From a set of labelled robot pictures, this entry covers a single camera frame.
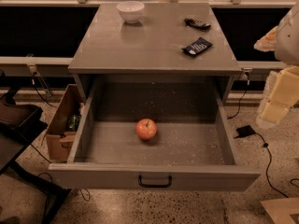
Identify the white ceramic bowl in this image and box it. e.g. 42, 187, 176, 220
117, 1, 145, 23

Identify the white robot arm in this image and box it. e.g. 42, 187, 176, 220
254, 3, 299, 129

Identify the red apple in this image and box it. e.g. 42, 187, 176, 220
135, 119, 157, 140

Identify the black cable on left floor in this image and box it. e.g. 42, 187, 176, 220
30, 72, 58, 109

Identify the black drawer handle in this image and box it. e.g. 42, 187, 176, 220
138, 175, 172, 189

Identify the black power adapter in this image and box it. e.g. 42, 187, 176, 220
236, 125, 255, 138

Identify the dark snack bag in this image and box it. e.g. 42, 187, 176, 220
182, 37, 213, 57

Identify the grey open drawer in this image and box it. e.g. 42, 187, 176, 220
50, 82, 261, 191

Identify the grey cabinet counter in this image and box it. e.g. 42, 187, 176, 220
68, 3, 240, 99

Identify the black cable on right floor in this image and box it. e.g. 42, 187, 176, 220
255, 132, 299, 199

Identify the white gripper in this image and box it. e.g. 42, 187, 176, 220
253, 26, 299, 129

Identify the black table at left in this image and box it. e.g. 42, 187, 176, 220
0, 84, 70, 224

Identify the flat cardboard piece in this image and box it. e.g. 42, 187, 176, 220
261, 198, 299, 224

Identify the black cable on floor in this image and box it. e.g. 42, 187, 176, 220
30, 72, 58, 109
255, 132, 299, 199

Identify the black remote control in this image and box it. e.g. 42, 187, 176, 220
184, 18, 211, 31

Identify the green bag in box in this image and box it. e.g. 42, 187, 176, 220
66, 115, 80, 132

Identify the cardboard box on floor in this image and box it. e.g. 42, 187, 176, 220
46, 84, 82, 161

